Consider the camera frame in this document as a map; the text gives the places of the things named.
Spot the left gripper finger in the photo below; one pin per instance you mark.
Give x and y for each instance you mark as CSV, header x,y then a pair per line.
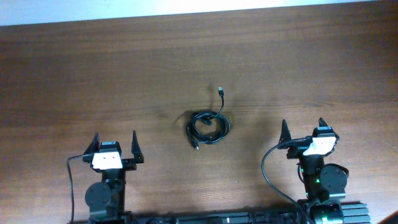
x,y
93,146
136,150

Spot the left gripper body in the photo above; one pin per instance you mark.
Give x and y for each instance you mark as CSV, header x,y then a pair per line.
x,y
128,165

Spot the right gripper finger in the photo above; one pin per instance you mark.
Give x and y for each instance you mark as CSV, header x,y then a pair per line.
x,y
284,136
322,122

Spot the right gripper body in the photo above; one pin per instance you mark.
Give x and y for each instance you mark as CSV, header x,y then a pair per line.
x,y
298,150

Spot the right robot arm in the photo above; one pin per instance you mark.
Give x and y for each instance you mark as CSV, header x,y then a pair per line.
x,y
324,183

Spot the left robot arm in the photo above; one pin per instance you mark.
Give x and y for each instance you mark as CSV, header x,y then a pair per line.
x,y
106,198

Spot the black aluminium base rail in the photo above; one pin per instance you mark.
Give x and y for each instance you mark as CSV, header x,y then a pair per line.
x,y
248,216

